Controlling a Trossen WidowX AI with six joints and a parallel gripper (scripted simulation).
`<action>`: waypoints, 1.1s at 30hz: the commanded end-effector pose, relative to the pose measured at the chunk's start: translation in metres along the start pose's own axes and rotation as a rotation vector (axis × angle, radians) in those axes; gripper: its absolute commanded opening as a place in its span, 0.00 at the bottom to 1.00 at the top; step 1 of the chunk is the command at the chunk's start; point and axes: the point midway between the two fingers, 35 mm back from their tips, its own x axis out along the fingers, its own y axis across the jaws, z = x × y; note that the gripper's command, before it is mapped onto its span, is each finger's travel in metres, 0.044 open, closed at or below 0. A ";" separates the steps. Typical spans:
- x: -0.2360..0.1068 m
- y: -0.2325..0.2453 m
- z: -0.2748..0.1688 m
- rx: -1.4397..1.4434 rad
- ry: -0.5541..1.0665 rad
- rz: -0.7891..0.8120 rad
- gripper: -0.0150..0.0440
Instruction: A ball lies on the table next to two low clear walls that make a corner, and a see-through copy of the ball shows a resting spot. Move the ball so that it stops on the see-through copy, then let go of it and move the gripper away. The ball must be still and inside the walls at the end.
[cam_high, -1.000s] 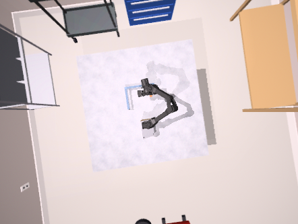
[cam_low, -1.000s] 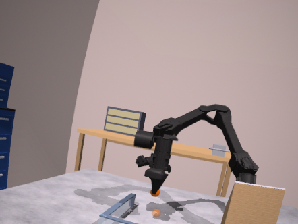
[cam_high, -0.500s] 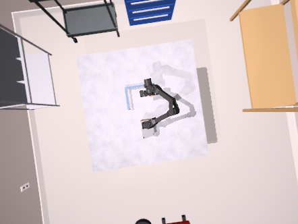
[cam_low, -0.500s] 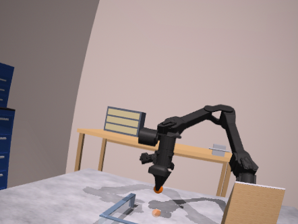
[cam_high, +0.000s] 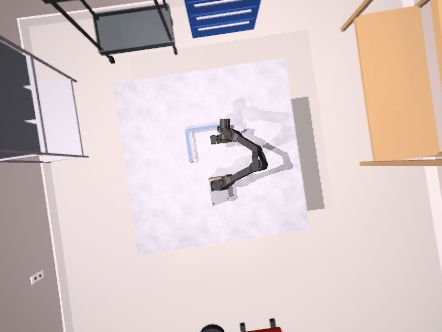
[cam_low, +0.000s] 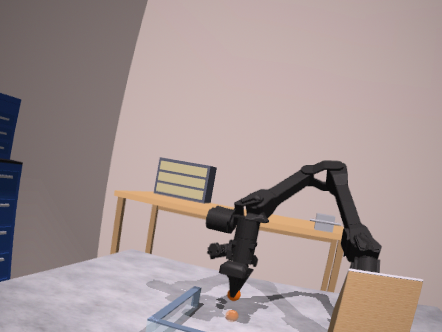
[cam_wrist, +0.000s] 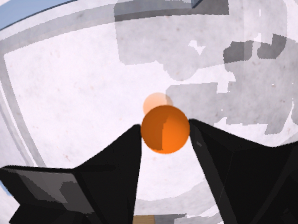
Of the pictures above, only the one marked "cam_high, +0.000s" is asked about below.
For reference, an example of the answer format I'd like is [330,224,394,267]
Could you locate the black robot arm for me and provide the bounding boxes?
[210,119,268,191]

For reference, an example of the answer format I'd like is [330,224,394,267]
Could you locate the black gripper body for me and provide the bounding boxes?
[210,135,222,145]

